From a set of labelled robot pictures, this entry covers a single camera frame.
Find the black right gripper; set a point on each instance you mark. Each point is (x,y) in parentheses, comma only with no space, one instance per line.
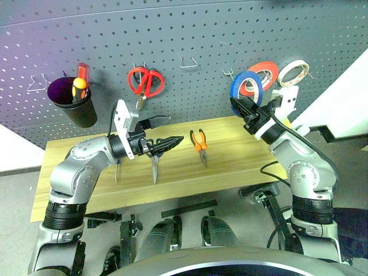
(256,119)

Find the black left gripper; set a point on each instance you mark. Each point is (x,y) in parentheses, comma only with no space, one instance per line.
(138,143)

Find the blue tape roll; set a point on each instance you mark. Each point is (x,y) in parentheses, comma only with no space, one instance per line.
(238,79)

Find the orange black pliers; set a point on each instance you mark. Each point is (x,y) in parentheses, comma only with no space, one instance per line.
(198,146)

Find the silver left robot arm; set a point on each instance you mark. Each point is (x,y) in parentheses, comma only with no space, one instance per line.
(83,161)

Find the red tape roll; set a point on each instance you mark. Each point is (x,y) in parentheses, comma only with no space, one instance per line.
(267,67)

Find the white tape roll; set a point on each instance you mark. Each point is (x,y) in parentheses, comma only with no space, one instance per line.
(287,66)

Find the dark grey perforated pegboard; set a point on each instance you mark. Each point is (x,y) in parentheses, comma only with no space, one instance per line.
(184,28)

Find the double prong silver hook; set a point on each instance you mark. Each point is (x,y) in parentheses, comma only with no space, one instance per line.
(228,73)

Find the black plastic cup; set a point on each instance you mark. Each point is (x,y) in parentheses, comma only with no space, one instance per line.
(83,115)

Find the black table crossbar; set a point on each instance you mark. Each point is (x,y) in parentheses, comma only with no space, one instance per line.
(188,209)

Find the dark grey rounded shape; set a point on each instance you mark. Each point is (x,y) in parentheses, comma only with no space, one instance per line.
(220,231)
(161,235)

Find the grey robot torso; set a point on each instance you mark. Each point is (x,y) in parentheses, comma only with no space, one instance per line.
(201,260)

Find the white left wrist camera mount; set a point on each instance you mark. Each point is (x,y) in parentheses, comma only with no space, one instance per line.
(122,120)

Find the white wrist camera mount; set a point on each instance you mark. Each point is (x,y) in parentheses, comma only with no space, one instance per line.
(122,120)
(289,100)

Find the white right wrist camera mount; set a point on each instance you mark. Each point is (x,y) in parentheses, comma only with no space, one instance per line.
(289,100)

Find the black table bracket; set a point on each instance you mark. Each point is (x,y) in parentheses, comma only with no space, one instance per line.
(103,217)

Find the black table leg with bracket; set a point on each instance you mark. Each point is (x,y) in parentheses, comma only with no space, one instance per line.
(273,207)

